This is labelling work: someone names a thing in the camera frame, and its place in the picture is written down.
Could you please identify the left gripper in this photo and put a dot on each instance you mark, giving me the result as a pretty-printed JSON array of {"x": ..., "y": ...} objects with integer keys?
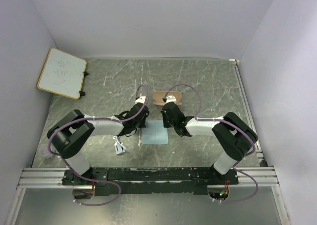
[{"x": 143, "y": 124}]

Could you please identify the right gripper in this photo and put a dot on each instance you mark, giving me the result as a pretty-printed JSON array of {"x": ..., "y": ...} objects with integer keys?
[{"x": 166, "y": 124}]

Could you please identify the light blue cleaning cloth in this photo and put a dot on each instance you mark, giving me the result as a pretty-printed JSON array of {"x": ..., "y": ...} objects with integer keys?
[{"x": 154, "y": 133}]

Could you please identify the pink glasses case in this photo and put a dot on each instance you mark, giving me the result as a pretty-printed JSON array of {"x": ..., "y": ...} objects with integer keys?
[{"x": 160, "y": 97}]

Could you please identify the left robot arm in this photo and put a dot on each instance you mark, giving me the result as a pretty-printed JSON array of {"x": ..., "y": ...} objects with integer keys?
[{"x": 70, "y": 134}]

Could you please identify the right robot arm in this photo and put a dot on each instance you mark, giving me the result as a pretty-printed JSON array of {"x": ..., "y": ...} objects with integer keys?
[{"x": 234, "y": 135}]

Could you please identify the white sunglasses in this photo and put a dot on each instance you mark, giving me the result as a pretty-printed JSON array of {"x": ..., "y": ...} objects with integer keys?
[{"x": 119, "y": 146}]

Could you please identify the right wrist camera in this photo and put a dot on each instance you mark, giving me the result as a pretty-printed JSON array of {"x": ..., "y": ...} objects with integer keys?
[{"x": 170, "y": 99}]

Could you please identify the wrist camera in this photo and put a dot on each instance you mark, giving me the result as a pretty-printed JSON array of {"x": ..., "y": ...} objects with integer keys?
[
  {"x": 170, "y": 99},
  {"x": 141, "y": 100}
]

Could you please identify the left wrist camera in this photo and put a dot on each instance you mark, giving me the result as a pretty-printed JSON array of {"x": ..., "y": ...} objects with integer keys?
[{"x": 141, "y": 100}]

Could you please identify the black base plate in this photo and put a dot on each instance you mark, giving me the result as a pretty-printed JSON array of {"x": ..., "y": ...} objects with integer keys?
[{"x": 163, "y": 180}]

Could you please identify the small whiteboard with orange frame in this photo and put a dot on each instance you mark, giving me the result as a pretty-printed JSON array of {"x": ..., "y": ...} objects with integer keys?
[{"x": 63, "y": 74}]

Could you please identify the aluminium rail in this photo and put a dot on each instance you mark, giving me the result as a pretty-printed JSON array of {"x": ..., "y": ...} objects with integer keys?
[{"x": 51, "y": 177}]

